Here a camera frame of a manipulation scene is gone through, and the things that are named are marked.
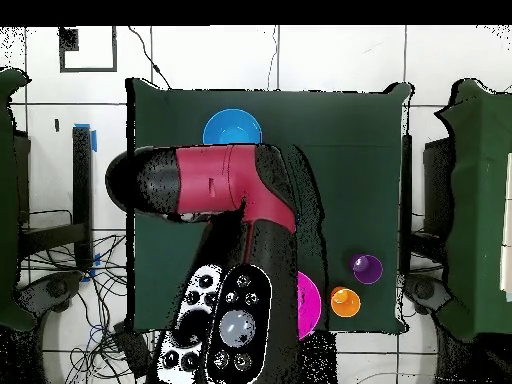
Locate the green covered side table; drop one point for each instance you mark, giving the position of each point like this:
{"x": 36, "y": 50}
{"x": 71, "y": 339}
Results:
{"x": 480, "y": 200}
{"x": 8, "y": 200}

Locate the black stand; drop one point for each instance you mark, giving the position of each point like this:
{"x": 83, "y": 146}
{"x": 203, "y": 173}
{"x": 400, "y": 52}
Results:
{"x": 82, "y": 180}

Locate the purple cup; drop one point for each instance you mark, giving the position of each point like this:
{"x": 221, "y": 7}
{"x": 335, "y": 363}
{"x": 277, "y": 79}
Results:
{"x": 366, "y": 269}

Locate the orange cup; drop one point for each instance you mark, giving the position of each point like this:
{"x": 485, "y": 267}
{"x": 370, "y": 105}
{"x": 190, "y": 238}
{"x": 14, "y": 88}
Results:
{"x": 345, "y": 302}

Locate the black chair base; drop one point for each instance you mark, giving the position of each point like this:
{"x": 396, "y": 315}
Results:
{"x": 56, "y": 288}
{"x": 424, "y": 290}

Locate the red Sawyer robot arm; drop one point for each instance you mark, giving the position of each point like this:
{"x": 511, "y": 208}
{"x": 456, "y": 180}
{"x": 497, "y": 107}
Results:
{"x": 224, "y": 180}

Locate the pink bowl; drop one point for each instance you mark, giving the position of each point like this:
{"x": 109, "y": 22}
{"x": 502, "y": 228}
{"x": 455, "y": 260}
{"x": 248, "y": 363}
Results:
{"x": 308, "y": 304}

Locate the large blue bowl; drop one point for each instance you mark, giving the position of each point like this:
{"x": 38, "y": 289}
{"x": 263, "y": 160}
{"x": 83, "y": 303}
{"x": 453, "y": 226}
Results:
{"x": 232, "y": 128}

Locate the black power adapter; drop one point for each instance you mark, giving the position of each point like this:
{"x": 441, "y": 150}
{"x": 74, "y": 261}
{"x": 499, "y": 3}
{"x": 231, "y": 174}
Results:
{"x": 132, "y": 348}

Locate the dark green tablecloth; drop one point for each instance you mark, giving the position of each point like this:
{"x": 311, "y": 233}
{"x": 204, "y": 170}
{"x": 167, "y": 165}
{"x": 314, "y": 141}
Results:
{"x": 352, "y": 180}

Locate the black floor frame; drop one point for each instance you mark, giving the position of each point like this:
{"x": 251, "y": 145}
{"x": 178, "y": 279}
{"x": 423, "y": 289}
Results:
{"x": 68, "y": 40}

